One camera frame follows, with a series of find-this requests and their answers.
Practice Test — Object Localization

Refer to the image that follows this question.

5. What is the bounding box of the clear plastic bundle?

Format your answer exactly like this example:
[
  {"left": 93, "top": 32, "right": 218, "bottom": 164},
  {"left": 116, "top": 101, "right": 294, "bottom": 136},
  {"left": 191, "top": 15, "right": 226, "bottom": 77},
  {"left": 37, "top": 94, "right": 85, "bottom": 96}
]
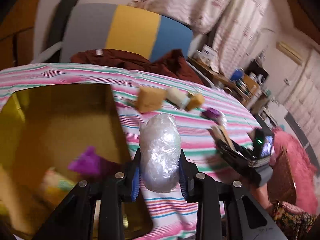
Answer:
[{"left": 139, "top": 113, "right": 181, "bottom": 193}]

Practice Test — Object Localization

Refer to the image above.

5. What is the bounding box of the purple cloth item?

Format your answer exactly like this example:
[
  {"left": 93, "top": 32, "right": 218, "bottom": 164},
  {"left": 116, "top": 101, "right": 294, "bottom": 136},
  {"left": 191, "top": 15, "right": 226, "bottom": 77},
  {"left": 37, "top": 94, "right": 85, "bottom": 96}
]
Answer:
[{"left": 68, "top": 146, "right": 121, "bottom": 177}]

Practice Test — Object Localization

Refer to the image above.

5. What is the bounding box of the striped pink green bedsheet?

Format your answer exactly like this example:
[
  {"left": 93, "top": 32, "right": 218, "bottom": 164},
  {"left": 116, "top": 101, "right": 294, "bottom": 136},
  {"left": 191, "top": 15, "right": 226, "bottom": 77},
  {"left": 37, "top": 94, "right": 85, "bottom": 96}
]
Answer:
[{"left": 0, "top": 62, "right": 262, "bottom": 240}]

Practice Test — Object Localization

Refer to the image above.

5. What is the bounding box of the blue mug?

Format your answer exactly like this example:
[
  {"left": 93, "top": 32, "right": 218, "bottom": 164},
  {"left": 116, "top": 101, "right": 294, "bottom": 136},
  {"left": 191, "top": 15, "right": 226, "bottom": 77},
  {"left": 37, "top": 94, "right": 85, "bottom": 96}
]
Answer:
[{"left": 230, "top": 68, "right": 244, "bottom": 81}]

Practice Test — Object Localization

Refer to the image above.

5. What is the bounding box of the wooden side shelf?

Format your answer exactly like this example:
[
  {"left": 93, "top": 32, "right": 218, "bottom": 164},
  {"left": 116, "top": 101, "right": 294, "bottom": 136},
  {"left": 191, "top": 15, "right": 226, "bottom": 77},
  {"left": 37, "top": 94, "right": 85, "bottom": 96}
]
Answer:
[{"left": 187, "top": 57, "right": 262, "bottom": 109}]

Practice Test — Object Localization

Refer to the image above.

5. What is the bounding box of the white grey pillow edge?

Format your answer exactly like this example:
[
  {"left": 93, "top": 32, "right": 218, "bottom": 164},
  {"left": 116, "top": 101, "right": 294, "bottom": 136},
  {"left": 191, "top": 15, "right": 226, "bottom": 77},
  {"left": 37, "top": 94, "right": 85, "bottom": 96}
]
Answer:
[{"left": 30, "top": 41, "right": 62, "bottom": 64}]

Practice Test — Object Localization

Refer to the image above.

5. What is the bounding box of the pink fluffy blanket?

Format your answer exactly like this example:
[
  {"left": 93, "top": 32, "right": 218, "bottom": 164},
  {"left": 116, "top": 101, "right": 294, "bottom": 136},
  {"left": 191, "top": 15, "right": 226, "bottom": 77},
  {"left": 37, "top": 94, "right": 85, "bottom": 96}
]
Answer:
[{"left": 268, "top": 127, "right": 318, "bottom": 215}]

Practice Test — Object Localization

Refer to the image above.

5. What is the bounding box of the white product box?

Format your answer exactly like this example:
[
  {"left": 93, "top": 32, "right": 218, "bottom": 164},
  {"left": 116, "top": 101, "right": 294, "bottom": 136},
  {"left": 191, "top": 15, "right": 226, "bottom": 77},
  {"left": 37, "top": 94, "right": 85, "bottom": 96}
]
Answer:
[{"left": 199, "top": 45, "right": 217, "bottom": 67}]

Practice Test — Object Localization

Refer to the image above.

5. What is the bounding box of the wooden wardrobe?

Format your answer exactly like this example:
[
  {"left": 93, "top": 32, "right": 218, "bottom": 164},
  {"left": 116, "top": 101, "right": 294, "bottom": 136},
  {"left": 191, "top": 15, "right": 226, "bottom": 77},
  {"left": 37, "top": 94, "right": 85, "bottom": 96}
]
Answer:
[{"left": 1, "top": 0, "right": 40, "bottom": 70}]

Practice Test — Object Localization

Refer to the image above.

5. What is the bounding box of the white green sponge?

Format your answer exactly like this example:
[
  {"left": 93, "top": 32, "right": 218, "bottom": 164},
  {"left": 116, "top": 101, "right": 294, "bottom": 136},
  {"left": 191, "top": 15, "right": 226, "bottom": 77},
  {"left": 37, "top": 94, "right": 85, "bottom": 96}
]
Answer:
[{"left": 166, "top": 87, "right": 190, "bottom": 108}]

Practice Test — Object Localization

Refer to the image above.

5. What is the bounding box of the beige patterned curtain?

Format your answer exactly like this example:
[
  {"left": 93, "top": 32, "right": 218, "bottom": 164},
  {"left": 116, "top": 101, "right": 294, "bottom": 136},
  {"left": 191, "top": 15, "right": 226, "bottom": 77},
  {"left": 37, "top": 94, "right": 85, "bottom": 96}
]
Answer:
[{"left": 129, "top": 0, "right": 270, "bottom": 78}]

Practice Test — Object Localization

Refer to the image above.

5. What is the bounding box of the grey yellow blue cushion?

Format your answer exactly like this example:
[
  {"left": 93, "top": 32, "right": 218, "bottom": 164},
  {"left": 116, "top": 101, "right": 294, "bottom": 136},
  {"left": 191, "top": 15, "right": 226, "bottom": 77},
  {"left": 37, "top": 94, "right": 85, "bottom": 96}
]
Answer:
[{"left": 60, "top": 3, "right": 193, "bottom": 63}]

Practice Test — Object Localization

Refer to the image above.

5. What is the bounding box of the small orange sponge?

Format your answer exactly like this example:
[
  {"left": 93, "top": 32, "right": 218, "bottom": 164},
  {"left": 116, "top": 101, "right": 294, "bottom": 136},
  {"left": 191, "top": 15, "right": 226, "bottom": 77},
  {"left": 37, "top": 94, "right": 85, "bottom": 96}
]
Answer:
[{"left": 185, "top": 94, "right": 205, "bottom": 111}]

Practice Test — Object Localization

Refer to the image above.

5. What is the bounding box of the green beige printed carton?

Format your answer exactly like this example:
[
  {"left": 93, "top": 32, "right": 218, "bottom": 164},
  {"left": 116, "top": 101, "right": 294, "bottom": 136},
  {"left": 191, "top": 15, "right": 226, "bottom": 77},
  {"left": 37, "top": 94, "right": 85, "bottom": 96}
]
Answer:
[{"left": 41, "top": 167, "right": 75, "bottom": 204}]

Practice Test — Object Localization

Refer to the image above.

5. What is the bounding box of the tan sponge cube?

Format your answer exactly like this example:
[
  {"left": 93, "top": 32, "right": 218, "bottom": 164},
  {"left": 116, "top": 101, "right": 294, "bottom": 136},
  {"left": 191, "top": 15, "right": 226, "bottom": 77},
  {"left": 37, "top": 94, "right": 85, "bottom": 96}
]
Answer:
[{"left": 136, "top": 87, "right": 167, "bottom": 113}]

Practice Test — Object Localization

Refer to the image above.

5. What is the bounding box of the gold metal tin box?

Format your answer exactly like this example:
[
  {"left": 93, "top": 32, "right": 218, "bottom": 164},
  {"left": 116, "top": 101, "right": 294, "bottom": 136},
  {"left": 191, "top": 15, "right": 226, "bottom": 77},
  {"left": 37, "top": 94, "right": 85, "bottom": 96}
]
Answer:
[{"left": 1, "top": 84, "right": 153, "bottom": 239}]

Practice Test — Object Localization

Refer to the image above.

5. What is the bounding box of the black rolled mat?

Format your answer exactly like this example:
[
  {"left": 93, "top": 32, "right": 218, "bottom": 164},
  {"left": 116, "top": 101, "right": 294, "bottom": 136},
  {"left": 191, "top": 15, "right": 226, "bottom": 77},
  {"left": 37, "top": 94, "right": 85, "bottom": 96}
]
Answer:
[{"left": 45, "top": 0, "right": 78, "bottom": 63}]

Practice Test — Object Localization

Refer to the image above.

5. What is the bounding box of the dark red garment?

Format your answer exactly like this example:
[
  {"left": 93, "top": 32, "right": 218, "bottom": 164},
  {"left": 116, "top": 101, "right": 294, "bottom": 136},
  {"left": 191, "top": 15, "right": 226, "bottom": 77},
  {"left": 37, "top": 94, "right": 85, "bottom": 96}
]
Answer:
[{"left": 71, "top": 49, "right": 204, "bottom": 85}]

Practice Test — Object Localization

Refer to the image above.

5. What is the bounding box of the brown beige scrub pad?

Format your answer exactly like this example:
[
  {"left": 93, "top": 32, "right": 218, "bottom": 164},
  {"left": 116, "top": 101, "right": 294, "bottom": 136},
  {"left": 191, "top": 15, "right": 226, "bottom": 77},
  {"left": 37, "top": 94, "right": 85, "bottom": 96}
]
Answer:
[{"left": 212, "top": 125, "right": 235, "bottom": 151}]

